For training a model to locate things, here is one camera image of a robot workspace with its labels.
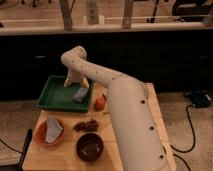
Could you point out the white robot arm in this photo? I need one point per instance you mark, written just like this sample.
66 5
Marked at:
138 140

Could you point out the black bar at table edge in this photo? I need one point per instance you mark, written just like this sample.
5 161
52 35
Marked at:
27 141

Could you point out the dark blue floor device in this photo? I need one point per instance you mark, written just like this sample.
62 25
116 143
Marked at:
199 98

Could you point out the green plastic tray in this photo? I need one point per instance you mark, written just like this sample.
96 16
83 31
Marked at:
55 97

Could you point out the dark brown bowl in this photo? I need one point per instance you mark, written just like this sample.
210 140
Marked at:
89 147

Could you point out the right wooden post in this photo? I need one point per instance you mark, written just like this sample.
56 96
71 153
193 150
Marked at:
127 16

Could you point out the left wooden post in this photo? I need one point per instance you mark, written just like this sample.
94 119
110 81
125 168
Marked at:
65 11

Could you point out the white crumpled cloth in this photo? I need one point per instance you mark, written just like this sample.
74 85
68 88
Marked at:
54 129

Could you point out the orange round fruit toy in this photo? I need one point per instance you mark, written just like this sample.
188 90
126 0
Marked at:
99 104

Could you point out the brown grape bunch toy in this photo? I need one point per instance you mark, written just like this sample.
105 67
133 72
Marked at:
87 126

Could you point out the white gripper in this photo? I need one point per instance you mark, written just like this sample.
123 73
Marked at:
76 77

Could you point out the wooden post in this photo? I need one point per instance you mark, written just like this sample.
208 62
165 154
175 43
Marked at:
127 16
65 11

